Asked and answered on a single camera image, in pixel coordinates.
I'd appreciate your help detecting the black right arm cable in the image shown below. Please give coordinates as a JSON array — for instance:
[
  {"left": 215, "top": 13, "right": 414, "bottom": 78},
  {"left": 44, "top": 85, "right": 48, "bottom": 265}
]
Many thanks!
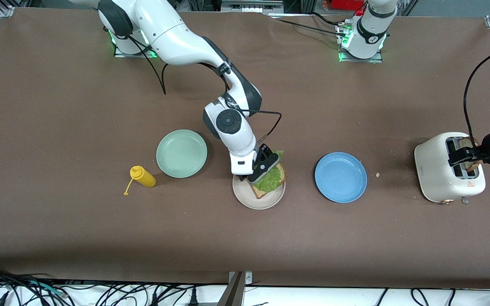
[{"left": 128, "top": 34, "right": 282, "bottom": 145}]

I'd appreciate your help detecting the blue plate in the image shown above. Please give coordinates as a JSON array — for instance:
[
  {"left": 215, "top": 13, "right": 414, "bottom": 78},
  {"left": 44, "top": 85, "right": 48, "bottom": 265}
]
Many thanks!
[{"left": 314, "top": 152, "right": 368, "bottom": 204}]

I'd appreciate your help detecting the brown bread slice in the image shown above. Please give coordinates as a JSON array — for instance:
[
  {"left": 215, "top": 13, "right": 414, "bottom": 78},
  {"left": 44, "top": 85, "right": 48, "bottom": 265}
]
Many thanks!
[
  {"left": 458, "top": 137, "right": 481, "bottom": 173},
  {"left": 248, "top": 162, "right": 287, "bottom": 200}
]

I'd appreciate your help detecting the green lettuce leaf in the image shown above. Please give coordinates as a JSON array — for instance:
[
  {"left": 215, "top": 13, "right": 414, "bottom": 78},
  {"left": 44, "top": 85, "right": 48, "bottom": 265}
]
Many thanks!
[{"left": 251, "top": 150, "right": 285, "bottom": 193}]

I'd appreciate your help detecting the black cable on table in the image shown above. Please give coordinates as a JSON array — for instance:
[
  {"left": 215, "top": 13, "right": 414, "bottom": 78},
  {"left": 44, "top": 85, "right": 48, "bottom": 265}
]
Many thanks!
[{"left": 266, "top": 12, "right": 348, "bottom": 37}]

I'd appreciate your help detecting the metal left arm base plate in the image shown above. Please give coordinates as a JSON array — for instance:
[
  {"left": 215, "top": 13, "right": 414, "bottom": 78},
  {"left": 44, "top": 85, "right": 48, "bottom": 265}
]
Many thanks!
[{"left": 338, "top": 21, "right": 384, "bottom": 63}]

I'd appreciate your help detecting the grey metal equipment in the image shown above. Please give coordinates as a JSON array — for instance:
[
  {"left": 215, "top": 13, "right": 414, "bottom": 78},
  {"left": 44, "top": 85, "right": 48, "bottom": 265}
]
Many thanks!
[{"left": 221, "top": 0, "right": 285, "bottom": 13}]

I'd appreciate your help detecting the white toaster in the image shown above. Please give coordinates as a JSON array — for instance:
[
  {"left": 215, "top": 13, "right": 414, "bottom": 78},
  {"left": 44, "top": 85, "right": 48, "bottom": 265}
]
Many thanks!
[{"left": 414, "top": 132, "right": 487, "bottom": 205}]

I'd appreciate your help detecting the mint green plate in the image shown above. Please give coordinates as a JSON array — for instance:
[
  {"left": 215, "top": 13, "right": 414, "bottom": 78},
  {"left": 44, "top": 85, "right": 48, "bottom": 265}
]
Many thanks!
[{"left": 156, "top": 129, "right": 208, "bottom": 179}]

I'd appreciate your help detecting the red box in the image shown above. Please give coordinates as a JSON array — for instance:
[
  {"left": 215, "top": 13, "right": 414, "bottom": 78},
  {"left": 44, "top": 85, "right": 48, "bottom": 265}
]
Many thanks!
[{"left": 331, "top": 0, "right": 367, "bottom": 10}]

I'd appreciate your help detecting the metal table edge bracket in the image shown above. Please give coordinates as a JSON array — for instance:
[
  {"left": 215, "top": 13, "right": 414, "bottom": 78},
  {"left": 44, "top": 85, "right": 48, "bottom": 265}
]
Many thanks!
[{"left": 217, "top": 271, "right": 253, "bottom": 306}]

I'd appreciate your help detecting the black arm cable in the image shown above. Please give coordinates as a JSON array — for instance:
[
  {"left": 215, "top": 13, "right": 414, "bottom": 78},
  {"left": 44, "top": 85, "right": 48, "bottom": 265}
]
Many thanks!
[
  {"left": 128, "top": 34, "right": 282, "bottom": 145},
  {"left": 463, "top": 45, "right": 490, "bottom": 153}
]

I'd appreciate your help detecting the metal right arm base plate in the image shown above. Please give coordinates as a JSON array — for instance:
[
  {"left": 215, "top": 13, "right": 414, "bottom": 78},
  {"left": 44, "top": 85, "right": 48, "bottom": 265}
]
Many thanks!
[{"left": 114, "top": 17, "right": 161, "bottom": 58}]

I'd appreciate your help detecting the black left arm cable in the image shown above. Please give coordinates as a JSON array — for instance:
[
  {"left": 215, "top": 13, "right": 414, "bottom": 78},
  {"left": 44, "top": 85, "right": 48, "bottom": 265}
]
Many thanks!
[{"left": 463, "top": 45, "right": 490, "bottom": 153}]

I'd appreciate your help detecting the beige plate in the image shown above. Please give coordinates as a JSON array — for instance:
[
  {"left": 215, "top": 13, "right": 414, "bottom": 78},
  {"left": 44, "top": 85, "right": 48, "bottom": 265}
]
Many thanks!
[{"left": 232, "top": 172, "right": 286, "bottom": 210}]

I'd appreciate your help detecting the yellow mustard squeeze bottle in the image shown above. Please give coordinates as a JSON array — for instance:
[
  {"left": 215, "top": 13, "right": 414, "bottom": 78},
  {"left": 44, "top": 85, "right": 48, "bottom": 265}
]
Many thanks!
[{"left": 124, "top": 165, "right": 157, "bottom": 196}]

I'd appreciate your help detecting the teal cable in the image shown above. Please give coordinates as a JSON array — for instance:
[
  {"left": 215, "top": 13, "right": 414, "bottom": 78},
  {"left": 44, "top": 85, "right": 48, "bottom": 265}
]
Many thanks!
[{"left": 26, "top": 278, "right": 65, "bottom": 297}]

